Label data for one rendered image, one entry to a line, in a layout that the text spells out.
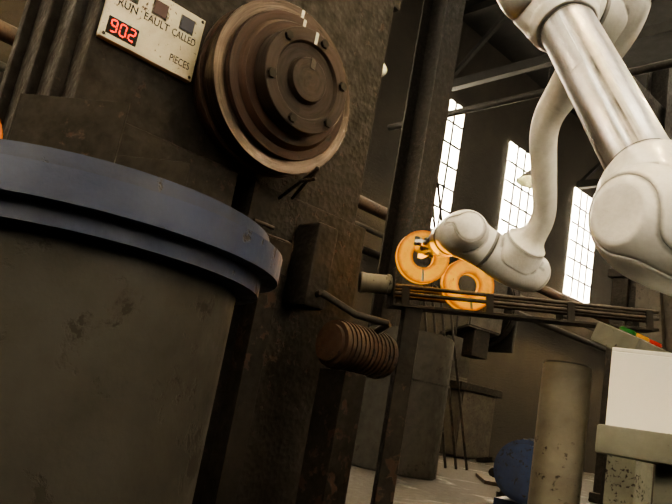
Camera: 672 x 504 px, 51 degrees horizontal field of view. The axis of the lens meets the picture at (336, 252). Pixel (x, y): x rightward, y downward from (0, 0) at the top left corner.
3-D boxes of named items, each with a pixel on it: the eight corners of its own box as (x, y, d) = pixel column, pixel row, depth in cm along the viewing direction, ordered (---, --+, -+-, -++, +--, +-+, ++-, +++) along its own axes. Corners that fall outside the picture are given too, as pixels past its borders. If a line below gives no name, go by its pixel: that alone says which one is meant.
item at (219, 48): (180, 137, 172) (221, -29, 182) (318, 200, 202) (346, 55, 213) (195, 133, 167) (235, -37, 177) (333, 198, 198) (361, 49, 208)
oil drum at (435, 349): (324, 458, 444) (348, 321, 464) (385, 466, 483) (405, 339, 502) (394, 476, 401) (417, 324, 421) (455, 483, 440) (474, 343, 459)
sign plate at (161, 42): (95, 36, 167) (113, -30, 171) (186, 83, 184) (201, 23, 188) (99, 33, 165) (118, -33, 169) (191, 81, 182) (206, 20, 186)
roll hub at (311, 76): (243, 110, 173) (266, 10, 179) (324, 152, 191) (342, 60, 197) (257, 106, 169) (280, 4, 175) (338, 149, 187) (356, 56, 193)
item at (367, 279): (357, 293, 200) (358, 273, 201) (387, 296, 201) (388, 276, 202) (361, 290, 194) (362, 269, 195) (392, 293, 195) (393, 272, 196)
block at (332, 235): (279, 304, 195) (295, 223, 201) (300, 310, 200) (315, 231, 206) (304, 305, 187) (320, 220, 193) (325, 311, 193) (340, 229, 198)
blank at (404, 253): (396, 229, 204) (398, 227, 200) (447, 234, 206) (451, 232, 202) (393, 282, 201) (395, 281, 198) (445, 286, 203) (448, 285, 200)
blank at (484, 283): (437, 260, 204) (440, 258, 201) (487, 259, 206) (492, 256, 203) (442, 313, 201) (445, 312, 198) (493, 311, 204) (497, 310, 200)
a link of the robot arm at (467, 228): (424, 245, 175) (469, 271, 176) (443, 234, 160) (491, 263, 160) (443, 208, 177) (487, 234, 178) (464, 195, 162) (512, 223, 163)
